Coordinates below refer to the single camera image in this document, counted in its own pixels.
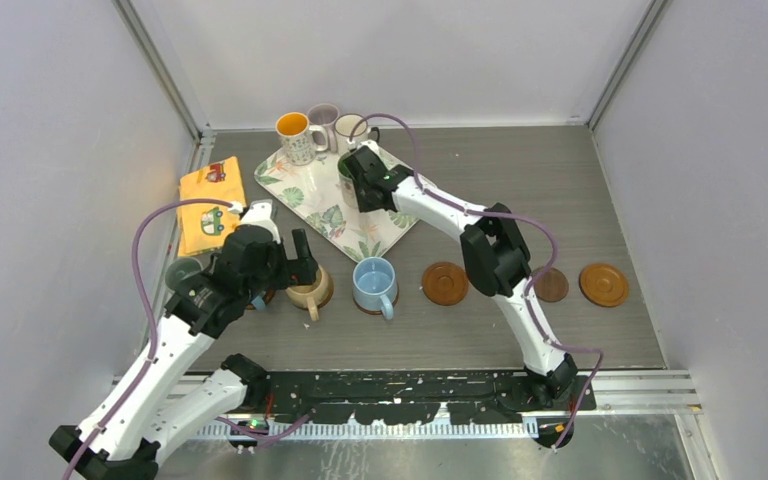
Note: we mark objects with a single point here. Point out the brown wooden ringed coaster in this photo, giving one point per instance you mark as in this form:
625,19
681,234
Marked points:
373,312

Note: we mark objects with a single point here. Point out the lilac mug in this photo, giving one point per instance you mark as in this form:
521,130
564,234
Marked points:
324,116

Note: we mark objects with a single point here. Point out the light blue mug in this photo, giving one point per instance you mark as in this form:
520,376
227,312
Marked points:
375,286

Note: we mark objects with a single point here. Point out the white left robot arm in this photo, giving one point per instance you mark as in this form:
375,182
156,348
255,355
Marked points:
131,433

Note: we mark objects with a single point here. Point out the green interior floral mug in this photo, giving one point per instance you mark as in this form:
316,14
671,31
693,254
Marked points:
346,183

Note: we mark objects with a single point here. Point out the grey ceramic mug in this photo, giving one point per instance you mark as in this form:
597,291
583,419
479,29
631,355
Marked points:
179,274

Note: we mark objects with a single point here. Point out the beige speckled ceramic mug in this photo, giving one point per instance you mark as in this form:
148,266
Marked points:
312,298

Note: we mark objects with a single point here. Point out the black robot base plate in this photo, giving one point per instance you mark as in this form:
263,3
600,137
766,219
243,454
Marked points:
403,397

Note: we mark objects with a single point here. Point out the leaf pattern serving tray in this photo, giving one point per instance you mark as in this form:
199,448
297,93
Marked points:
316,194

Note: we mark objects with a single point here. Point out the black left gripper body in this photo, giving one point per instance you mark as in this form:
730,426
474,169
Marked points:
274,277

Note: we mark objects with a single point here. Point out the aluminium front rail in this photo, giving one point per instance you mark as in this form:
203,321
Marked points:
616,393

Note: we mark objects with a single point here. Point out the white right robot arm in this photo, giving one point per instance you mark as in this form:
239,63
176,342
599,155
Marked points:
494,253

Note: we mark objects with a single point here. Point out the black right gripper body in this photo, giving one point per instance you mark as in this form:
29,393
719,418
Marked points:
364,203

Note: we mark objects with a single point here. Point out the orange interior blue mug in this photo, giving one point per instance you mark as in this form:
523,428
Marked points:
261,301

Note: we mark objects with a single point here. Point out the white mug black handle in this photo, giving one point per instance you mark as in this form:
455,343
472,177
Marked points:
351,130

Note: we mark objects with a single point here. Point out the dark walnut wooden coaster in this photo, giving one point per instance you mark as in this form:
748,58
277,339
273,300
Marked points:
552,286

